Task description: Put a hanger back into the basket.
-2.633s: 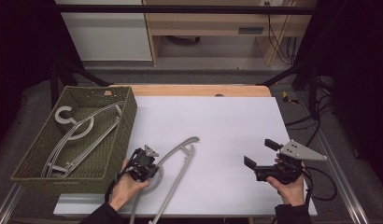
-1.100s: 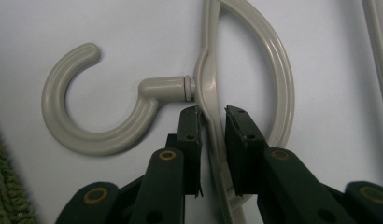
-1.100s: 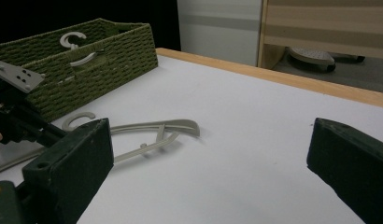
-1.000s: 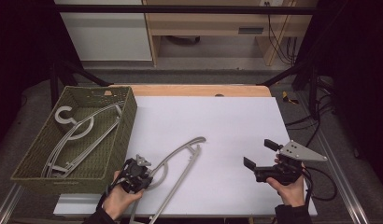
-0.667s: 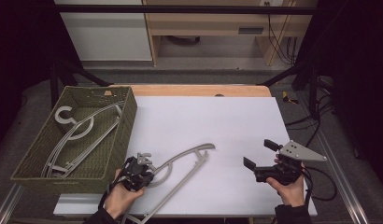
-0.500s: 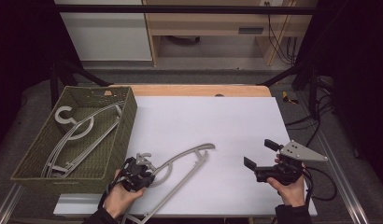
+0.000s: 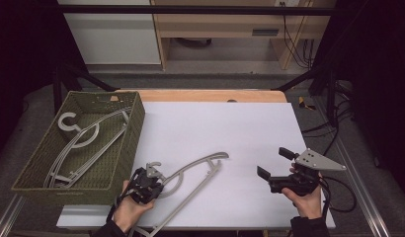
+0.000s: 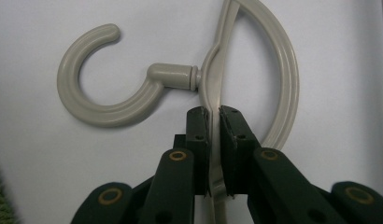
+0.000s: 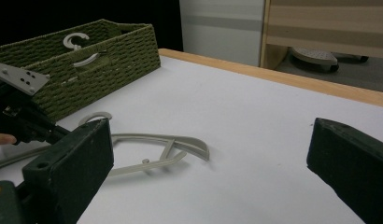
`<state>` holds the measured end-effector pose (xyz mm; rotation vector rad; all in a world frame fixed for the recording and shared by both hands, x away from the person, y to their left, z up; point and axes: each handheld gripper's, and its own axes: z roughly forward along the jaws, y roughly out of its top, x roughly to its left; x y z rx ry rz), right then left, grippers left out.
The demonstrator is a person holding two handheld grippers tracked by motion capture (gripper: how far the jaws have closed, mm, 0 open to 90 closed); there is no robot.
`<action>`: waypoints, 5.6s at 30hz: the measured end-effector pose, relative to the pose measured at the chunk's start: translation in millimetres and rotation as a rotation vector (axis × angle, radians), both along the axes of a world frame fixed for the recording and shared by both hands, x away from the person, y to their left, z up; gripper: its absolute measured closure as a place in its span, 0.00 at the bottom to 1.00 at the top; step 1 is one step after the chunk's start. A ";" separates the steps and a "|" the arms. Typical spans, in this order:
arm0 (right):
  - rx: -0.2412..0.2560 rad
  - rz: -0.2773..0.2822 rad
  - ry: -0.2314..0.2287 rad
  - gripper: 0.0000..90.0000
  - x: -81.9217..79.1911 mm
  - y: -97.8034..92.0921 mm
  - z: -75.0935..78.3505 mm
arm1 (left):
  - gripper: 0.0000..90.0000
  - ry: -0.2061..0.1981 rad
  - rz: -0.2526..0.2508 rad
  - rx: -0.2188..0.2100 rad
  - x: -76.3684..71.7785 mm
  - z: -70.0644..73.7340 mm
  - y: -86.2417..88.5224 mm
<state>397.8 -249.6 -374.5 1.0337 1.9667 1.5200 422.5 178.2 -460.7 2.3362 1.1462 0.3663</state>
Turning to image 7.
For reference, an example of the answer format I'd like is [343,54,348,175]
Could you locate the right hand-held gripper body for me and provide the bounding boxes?
[269,147,347,196]

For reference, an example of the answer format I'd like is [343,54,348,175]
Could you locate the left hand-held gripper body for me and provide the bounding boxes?
[129,162,165,204]

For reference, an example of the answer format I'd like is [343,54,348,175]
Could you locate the green woven basket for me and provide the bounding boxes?
[11,90,146,206]

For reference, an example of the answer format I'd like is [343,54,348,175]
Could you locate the grey plastic clothes hanger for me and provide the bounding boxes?
[43,107,132,190]
[130,151,230,237]
[43,108,132,190]
[44,108,132,190]

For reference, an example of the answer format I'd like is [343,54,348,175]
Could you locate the person's left hand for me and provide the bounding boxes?
[113,180,155,233]

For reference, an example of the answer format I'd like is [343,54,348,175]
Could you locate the person's right hand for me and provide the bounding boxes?
[282,187,323,219]

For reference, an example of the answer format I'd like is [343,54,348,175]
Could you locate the yellow and black tool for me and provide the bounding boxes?
[297,96,317,112]

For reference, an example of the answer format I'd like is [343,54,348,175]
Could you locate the white table sheet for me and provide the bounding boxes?
[55,101,337,230]

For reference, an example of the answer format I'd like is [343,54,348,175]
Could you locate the black metal stand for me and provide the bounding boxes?
[51,61,122,115]
[271,63,341,126]

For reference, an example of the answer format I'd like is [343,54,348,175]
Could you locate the dark curtain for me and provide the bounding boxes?
[0,0,90,163]
[310,0,405,200]

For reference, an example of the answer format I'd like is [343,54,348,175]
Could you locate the light wooden desk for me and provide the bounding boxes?
[150,0,337,71]

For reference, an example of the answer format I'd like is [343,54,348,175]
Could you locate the white cabinet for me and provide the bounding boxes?
[57,0,162,65]

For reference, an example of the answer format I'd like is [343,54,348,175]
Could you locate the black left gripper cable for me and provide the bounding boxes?
[106,194,125,225]

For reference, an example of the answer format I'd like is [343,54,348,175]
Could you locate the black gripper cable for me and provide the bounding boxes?
[318,176,359,215]
[106,194,125,225]

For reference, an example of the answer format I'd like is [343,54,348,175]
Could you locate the black floor cables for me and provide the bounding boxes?
[300,80,356,157]

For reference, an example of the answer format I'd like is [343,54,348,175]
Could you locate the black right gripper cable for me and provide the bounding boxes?
[318,176,359,215]

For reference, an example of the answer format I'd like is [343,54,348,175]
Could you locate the aluminium rail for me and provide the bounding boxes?
[332,137,393,237]
[0,193,28,237]

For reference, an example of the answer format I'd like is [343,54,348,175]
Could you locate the black hanging cables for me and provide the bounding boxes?
[282,2,316,70]

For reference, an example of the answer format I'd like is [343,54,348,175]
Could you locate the white wall socket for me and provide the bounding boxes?
[274,0,302,8]

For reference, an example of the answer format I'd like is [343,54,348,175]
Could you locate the black horizontal frame bar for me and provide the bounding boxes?
[57,4,337,17]

